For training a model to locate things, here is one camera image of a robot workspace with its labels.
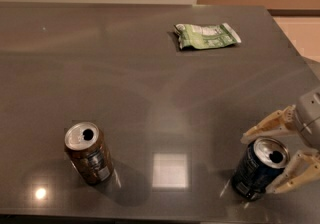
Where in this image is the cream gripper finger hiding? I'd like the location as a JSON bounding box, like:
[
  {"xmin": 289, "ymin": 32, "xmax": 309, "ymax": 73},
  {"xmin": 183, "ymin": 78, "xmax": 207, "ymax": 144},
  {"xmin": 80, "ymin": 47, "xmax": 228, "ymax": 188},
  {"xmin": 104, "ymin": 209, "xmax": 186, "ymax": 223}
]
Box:
[
  {"xmin": 241, "ymin": 105, "xmax": 297, "ymax": 144},
  {"xmin": 266, "ymin": 150, "xmax": 320, "ymax": 194}
]

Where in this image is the dark blue pepsi can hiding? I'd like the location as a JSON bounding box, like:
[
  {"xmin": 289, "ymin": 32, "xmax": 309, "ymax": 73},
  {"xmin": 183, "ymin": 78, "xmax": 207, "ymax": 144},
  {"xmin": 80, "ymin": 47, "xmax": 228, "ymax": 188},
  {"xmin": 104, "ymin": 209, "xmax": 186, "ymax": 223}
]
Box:
[{"xmin": 231, "ymin": 137, "xmax": 290, "ymax": 201}]

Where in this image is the orange-brown soda can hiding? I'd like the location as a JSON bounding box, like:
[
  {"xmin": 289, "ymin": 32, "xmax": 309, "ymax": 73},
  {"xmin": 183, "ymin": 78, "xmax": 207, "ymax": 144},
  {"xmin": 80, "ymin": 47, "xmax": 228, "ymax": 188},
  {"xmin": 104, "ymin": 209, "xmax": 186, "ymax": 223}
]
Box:
[{"xmin": 64, "ymin": 122, "xmax": 114, "ymax": 185}]

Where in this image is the green chip bag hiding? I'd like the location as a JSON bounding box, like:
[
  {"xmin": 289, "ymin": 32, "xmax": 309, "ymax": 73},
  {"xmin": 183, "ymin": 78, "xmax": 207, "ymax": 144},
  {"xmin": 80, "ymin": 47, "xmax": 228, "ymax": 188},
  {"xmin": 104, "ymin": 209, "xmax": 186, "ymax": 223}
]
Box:
[{"xmin": 174, "ymin": 23, "xmax": 241, "ymax": 50}]

